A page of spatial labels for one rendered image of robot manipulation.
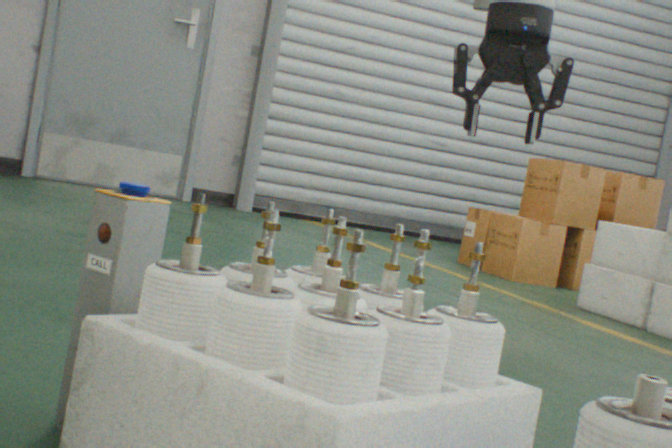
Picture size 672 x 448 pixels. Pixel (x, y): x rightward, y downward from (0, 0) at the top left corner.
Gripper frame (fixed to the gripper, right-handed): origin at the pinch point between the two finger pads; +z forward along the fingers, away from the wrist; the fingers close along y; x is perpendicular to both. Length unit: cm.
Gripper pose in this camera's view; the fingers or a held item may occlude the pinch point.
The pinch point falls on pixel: (501, 129)
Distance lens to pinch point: 116.4
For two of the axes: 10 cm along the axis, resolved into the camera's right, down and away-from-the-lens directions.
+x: -0.4, -0.8, 10.0
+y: 9.9, 1.4, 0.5
